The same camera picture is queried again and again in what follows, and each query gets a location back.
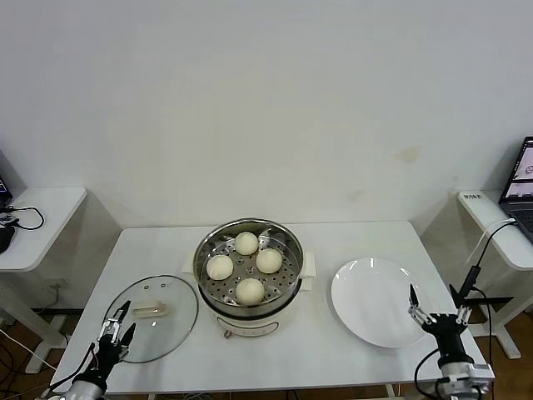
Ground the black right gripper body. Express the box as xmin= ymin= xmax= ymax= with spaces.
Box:
xmin=421 ymin=313 xmax=466 ymax=365

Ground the black cable with adapter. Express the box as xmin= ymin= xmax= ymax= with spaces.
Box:
xmin=457 ymin=219 xmax=520 ymax=334

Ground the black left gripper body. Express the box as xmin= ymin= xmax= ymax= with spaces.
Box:
xmin=96 ymin=334 xmax=128 ymax=377

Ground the black open laptop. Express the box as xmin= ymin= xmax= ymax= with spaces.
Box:
xmin=498 ymin=135 xmax=533 ymax=243
xmin=0 ymin=147 xmax=12 ymax=206

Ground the white laptop cable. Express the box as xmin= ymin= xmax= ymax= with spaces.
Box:
xmin=466 ymin=217 xmax=516 ymax=266

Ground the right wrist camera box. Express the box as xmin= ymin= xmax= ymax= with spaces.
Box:
xmin=466 ymin=362 xmax=496 ymax=383

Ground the glass lid with cream handle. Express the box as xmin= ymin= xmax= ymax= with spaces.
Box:
xmin=102 ymin=273 xmax=199 ymax=363

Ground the stainless steel steamer basket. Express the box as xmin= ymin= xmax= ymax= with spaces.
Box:
xmin=182 ymin=217 xmax=316 ymax=309

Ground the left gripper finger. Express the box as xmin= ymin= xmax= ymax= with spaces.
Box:
xmin=103 ymin=299 xmax=132 ymax=341
xmin=121 ymin=322 xmax=137 ymax=349

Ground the white round plate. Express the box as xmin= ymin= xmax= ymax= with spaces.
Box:
xmin=331 ymin=257 xmax=435 ymax=349

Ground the white side table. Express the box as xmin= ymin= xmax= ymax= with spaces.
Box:
xmin=0 ymin=186 xmax=122 ymax=372
xmin=420 ymin=189 xmax=533 ymax=360

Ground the white steamed baozi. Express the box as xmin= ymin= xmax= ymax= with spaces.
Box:
xmin=235 ymin=277 xmax=266 ymax=305
xmin=255 ymin=248 xmax=283 ymax=275
xmin=235 ymin=231 xmax=260 ymax=255
xmin=207 ymin=254 xmax=234 ymax=281

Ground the thin black looped cable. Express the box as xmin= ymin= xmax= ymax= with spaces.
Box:
xmin=7 ymin=204 xmax=45 ymax=230

